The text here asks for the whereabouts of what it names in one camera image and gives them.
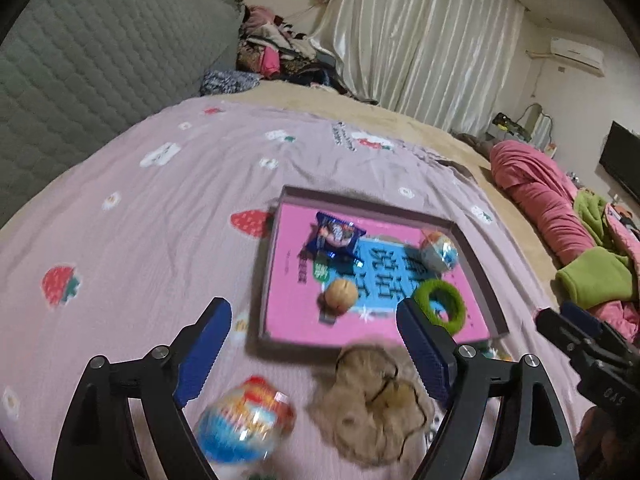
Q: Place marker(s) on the dark bag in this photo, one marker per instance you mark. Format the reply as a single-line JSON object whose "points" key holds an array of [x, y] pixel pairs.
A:
{"points": [[510, 124]]}

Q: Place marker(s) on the person's right hand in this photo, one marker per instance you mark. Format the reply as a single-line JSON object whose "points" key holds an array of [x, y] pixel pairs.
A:
{"points": [[595, 435]]}

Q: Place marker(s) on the black television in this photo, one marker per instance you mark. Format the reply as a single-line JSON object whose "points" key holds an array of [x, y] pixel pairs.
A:
{"points": [[620, 155]]}

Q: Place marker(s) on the beige mesh scrunchie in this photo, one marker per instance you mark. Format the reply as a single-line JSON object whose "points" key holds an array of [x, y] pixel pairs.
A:
{"points": [[360, 405]]}

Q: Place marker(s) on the grey quilted headboard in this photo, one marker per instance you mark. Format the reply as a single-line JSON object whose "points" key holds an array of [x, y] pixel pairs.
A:
{"points": [[90, 60]]}

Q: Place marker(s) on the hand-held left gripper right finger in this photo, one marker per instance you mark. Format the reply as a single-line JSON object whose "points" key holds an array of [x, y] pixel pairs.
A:
{"points": [[425, 355]]}

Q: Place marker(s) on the green fleece blanket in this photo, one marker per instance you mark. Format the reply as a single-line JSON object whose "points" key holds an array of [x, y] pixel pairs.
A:
{"points": [[595, 275]]}

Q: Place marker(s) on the pink strawberry printed blanket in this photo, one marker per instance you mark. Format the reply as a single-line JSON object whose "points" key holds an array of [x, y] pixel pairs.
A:
{"points": [[150, 240]]}

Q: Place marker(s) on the pink floral quilted cloth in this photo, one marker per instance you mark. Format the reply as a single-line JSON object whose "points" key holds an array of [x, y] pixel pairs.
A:
{"points": [[620, 240]]}

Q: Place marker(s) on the beige bed sheet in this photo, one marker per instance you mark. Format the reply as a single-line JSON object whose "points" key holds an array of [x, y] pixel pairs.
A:
{"points": [[400, 125]]}

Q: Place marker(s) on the white metal frame rack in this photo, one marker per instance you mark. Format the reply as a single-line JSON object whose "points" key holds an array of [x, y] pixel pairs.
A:
{"points": [[542, 125]]}

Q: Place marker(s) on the dark blue floral cloth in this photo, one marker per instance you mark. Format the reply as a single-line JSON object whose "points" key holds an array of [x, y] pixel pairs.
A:
{"points": [[225, 82]]}

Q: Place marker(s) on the small toy egg capsule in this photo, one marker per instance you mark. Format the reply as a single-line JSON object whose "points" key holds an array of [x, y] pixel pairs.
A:
{"points": [[439, 252]]}

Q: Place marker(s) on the walnut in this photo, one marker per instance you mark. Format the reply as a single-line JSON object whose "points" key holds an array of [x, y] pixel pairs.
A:
{"points": [[341, 296]]}

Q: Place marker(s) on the shallow grey box pink bottom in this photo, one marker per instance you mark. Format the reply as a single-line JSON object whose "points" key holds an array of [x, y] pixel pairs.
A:
{"points": [[295, 280]]}

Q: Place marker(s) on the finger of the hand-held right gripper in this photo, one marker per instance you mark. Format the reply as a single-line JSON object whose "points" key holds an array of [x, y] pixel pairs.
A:
{"points": [[555, 322], [582, 316]]}

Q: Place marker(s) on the white air conditioner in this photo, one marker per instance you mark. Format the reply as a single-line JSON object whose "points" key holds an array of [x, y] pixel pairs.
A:
{"points": [[575, 52]]}

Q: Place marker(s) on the large toy egg capsule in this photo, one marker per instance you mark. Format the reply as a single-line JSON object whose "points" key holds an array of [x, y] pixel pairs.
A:
{"points": [[240, 425]]}

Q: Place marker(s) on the white curtains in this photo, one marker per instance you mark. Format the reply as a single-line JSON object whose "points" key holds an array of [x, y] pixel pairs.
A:
{"points": [[425, 35]]}

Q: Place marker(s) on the pile of clothes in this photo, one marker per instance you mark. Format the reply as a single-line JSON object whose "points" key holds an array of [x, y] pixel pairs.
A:
{"points": [[280, 55]]}

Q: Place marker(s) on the pink quilt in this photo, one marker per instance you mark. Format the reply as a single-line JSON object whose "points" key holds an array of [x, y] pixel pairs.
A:
{"points": [[540, 195]]}

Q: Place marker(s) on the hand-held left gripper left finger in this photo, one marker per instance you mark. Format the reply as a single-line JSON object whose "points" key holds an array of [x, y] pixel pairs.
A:
{"points": [[205, 355]]}

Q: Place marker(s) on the blue red-print snack packet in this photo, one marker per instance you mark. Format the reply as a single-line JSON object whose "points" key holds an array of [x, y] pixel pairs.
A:
{"points": [[335, 232]]}

